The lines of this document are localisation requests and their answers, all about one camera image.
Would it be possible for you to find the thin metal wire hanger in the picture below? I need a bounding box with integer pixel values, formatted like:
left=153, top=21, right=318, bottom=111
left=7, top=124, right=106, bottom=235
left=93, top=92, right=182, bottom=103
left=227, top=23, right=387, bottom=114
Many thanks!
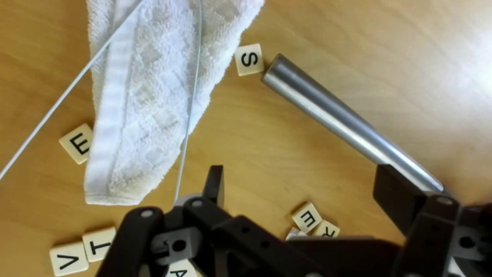
left=0, top=0, right=204, bottom=204

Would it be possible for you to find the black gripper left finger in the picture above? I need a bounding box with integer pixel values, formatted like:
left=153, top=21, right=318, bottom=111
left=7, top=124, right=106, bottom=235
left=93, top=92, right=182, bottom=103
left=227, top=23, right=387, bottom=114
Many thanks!
left=96, top=164, right=224, bottom=277

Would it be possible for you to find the white textured towel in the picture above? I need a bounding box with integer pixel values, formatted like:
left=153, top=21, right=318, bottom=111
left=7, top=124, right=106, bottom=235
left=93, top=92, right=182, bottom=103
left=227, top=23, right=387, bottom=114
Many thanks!
left=84, top=0, right=264, bottom=206

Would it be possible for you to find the letter tile T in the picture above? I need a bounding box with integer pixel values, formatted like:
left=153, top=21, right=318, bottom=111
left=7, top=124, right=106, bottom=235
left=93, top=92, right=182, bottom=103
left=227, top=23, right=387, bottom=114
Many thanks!
left=81, top=226, right=115, bottom=261

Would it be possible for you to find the letter tile V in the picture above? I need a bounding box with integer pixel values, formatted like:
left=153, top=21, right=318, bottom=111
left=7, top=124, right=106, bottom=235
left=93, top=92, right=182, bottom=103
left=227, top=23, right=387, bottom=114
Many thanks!
left=49, top=241, right=89, bottom=277

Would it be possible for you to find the letter tile E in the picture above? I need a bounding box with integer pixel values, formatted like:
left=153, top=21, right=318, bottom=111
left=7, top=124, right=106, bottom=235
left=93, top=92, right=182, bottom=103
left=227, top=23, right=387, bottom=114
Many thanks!
left=58, top=123, right=92, bottom=164

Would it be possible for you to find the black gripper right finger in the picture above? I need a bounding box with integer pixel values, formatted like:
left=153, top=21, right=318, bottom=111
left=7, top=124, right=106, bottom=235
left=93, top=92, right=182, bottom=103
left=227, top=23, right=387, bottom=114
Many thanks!
left=372, top=164, right=492, bottom=277

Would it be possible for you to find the letter tile S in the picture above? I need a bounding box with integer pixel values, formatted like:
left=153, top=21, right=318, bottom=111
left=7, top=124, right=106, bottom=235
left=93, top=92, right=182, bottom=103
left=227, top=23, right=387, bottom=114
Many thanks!
left=235, top=43, right=264, bottom=77

